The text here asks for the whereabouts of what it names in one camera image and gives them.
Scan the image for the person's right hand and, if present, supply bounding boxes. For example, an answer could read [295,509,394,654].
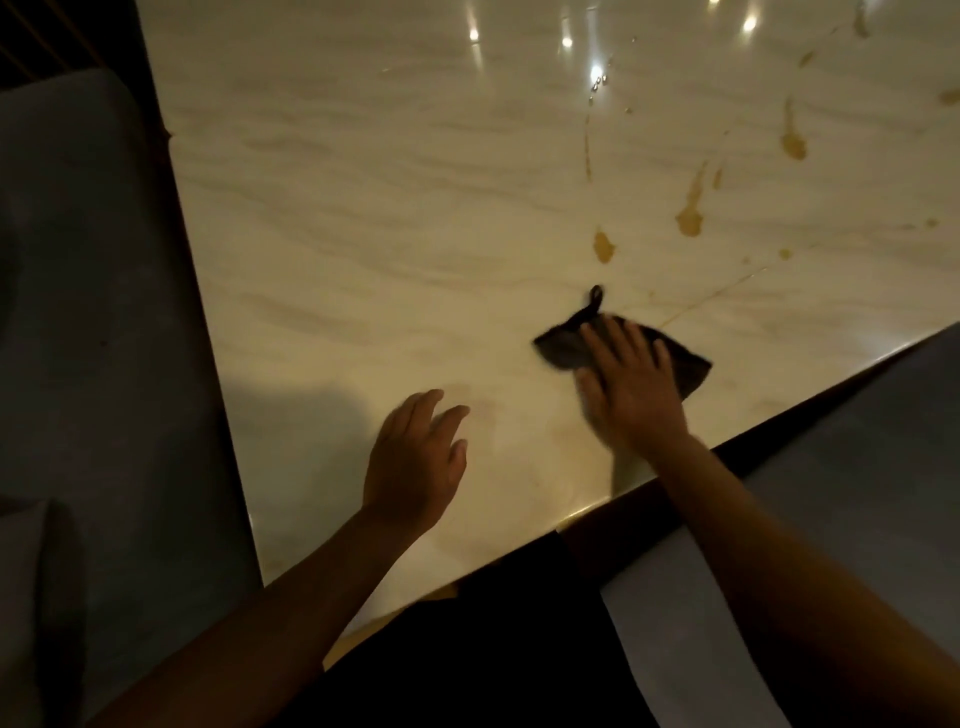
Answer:
[573,315,690,459]

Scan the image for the person's left hand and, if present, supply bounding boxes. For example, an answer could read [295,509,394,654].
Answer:
[362,388,471,535]

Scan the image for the dark cleaning cloth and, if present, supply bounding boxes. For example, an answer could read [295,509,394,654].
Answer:
[531,284,714,403]

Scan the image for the person's left forearm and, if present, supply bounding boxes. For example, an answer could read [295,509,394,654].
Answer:
[88,508,423,728]

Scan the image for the person's right forearm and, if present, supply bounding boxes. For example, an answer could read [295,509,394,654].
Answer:
[646,430,960,728]

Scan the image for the brown liquid spills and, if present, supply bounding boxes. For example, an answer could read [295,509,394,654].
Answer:
[581,0,960,265]

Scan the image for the person's black clothing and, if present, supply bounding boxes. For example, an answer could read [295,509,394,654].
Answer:
[273,531,663,728]

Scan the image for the grey upholstered chair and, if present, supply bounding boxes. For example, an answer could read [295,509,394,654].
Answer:
[0,67,265,728]
[600,322,960,728]

